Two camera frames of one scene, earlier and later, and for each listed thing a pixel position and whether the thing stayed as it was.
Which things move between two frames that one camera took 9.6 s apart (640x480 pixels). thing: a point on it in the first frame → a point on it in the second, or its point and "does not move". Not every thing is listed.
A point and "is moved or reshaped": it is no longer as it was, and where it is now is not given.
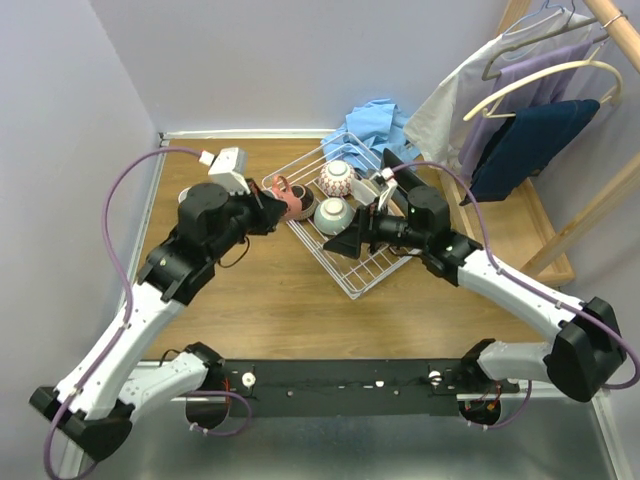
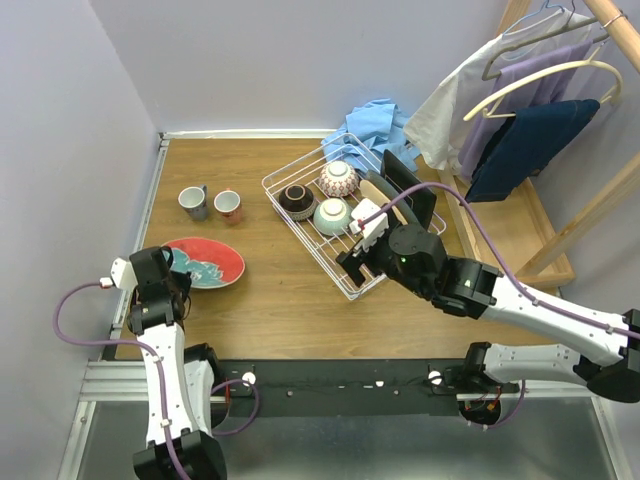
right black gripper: (366, 230) → (350, 262)
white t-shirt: (440, 124) does not move
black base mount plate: (350, 387) does not move
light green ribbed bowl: (333, 215) does not move
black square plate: (405, 179) does not move
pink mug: (281, 191) is moved or reshaped
